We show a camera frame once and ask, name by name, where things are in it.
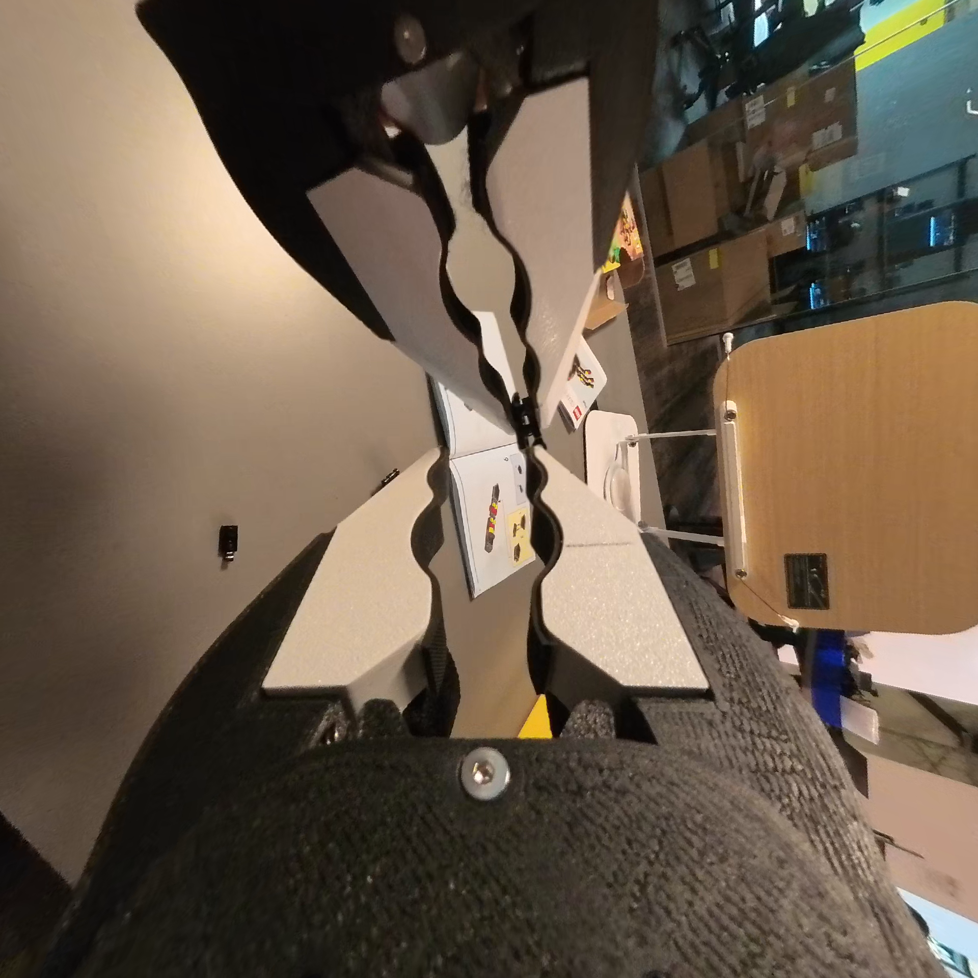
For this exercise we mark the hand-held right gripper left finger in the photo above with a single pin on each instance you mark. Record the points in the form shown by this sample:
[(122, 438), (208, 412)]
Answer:
[(359, 611)]

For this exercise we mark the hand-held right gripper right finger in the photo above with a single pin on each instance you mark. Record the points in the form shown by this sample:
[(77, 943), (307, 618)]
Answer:
[(619, 619)]

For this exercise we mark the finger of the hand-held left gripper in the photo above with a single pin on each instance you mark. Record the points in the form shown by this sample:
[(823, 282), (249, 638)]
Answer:
[(550, 214), (390, 252)]

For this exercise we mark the lego instruction booklet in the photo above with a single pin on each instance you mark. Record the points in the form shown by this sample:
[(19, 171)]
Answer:
[(489, 565)]

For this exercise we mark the colourful lego box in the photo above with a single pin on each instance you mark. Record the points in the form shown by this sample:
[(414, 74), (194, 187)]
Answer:
[(628, 237)]

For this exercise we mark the small white lego leaflet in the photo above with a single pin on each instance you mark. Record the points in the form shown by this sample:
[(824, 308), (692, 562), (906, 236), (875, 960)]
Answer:
[(582, 386)]

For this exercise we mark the yellow plastic bin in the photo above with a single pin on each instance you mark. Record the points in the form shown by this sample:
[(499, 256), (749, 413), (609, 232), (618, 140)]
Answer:
[(536, 718)]

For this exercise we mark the large cardboard box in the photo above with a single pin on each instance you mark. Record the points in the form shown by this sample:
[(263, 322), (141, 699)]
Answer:
[(688, 195), (802, 114), (726, 290)]

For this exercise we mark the wooden book stand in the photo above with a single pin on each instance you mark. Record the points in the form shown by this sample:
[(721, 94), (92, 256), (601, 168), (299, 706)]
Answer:
[(840, 458)]

